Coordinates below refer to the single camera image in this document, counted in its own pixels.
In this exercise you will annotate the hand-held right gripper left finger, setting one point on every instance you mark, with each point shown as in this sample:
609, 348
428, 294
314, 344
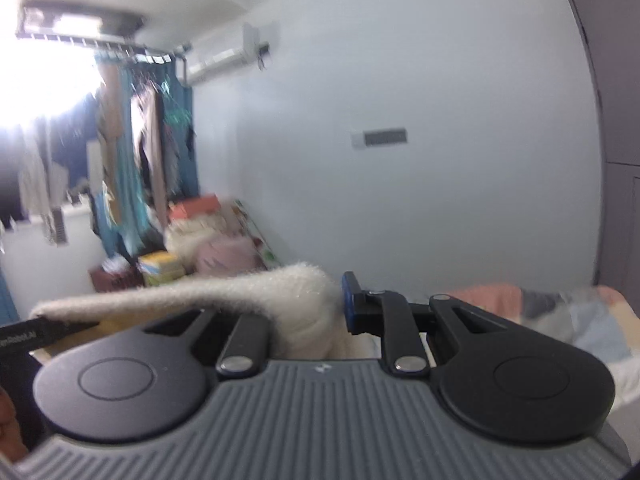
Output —
245, 340

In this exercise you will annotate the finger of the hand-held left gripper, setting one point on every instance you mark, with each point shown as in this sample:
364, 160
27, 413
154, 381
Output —
80, 328

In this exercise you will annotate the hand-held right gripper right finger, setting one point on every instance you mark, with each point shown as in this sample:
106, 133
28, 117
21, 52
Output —
348, 300

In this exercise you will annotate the white fluffy garment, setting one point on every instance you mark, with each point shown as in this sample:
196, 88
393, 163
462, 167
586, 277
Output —
300, 290

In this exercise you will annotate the row of hanging clothes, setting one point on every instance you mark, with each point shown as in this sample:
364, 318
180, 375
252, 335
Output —
150, 150

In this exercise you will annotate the ceiling clothes rack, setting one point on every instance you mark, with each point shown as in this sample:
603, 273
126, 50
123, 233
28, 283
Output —
75, 25

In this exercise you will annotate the person's left hand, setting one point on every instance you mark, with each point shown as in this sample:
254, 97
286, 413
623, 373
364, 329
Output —
9, 430

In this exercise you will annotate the dark red crate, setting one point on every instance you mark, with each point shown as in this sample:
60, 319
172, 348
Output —
115, 279

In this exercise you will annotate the pink pillow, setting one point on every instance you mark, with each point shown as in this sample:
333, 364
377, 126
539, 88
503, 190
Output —
227, 257

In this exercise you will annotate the stack of books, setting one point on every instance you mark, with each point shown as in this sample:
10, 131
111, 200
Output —
161, 269

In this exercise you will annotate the colourful printed board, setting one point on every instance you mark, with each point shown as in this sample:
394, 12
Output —
260, 240

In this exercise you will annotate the orange box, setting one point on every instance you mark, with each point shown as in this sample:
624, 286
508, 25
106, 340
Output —
195, 206

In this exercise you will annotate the pastel patchwork quilt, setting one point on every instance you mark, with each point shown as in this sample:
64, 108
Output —
550, 310

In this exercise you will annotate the white air conditioner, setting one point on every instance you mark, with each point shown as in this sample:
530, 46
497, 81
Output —
220, 57

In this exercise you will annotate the grey door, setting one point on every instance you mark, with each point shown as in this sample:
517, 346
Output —
617, 110

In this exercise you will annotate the wall socket panel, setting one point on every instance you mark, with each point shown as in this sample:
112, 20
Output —
382, 138

